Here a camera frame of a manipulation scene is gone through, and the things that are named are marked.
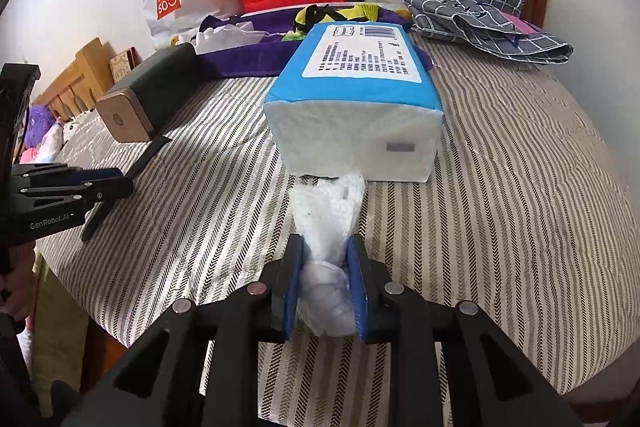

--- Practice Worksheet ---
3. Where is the white tissue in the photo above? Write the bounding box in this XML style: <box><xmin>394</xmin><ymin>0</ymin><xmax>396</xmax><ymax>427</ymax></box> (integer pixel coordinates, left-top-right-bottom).
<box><xmin>288</xmin><ymin>173</ymin><xmax>366</xmax><ymax>337</ymax></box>

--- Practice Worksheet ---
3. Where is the dark green box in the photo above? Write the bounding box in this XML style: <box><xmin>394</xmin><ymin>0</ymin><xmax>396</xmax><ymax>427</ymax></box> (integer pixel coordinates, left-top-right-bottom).
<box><xmin>96</xmin><ymin>43</ymin><xmax>204</xmax><ymax>143</ymax></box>

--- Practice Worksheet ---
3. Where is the blue tissue pack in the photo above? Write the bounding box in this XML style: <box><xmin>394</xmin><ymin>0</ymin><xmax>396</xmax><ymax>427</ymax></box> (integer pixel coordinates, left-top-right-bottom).
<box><xmin>264</xmin><ymin>22</ymin><xmax>444</xmax><ymax>182</ymax></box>

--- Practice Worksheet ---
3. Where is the yellow pouch with black strap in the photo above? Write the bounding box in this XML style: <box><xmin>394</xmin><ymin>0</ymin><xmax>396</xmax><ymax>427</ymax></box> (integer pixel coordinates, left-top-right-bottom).
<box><xmin>285</xmin><ymin>3</ymin><xmax>380</xmax><ymax>40</ymax></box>

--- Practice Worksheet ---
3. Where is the person left hand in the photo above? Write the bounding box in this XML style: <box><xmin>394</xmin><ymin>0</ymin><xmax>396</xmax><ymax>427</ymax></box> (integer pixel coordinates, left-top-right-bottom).
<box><xmin>1</xmin><ymin>242</ymin><xmax>36</xmax><ymax>322</ymax></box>

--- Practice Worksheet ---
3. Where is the wooden headboard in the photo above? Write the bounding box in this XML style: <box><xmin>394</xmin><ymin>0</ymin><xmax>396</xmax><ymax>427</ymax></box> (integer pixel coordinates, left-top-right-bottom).
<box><xmin>32</xmin><ymin>38</ymin><xmax>114</xmax><ymax>121</ymax></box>

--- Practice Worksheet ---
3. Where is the brown framed book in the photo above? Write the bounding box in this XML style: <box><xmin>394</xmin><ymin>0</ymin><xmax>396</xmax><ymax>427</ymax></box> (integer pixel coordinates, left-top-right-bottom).
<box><xmin>108</xmin><ymin>46</ymin><xmax>138</xmax><ymax>82</ymax></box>

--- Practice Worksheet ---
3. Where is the striped bed quilt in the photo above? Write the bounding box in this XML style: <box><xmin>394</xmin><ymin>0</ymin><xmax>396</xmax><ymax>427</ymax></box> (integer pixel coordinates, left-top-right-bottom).
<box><xmin>38</xmin><ymin>39</ymin><xmax>639</xmax><ymax>393</ymax></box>

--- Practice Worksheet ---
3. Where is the purple towel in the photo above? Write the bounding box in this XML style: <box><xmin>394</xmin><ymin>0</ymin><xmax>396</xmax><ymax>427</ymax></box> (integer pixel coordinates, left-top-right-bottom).
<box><xmin>196</xmin><ymin>3</ymin><xmax>409</xmax><ymax>80</ymax></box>

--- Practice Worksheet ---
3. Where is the grey plaid cloth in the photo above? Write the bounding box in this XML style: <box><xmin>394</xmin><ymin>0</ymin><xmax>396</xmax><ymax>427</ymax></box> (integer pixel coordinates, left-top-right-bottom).
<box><xmin>404</xmin><ymin>0</ymin><xmax>574</xmax><ymax>65</ymax></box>

